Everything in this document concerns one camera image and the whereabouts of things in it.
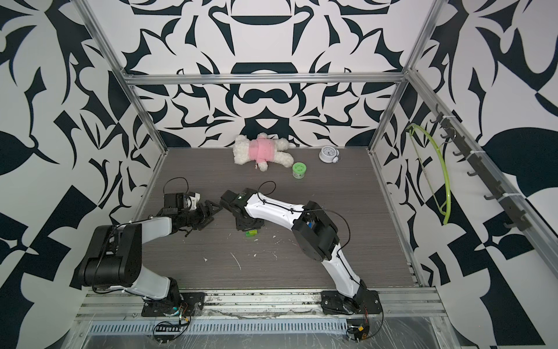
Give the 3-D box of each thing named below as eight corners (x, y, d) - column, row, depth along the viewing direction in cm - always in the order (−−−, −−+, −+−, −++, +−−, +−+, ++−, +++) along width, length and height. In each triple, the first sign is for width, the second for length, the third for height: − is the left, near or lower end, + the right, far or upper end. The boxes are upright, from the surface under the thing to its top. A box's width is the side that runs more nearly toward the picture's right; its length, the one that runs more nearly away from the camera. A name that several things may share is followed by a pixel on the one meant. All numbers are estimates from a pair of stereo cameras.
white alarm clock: (320, 163, 115) (321, 159, 113) (318, 150, 121) (319, 146, 118) (339, 163, 115) (340, 159, 113) (336, 150, 121) (337, 146, 118)
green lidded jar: (292, 178, 108) (292, 173, 105) (292, 166, 113) (292, 161, 110) (306, 178, 109) (306, 173, 105) (305, 166, 113) (305, 161, 110)
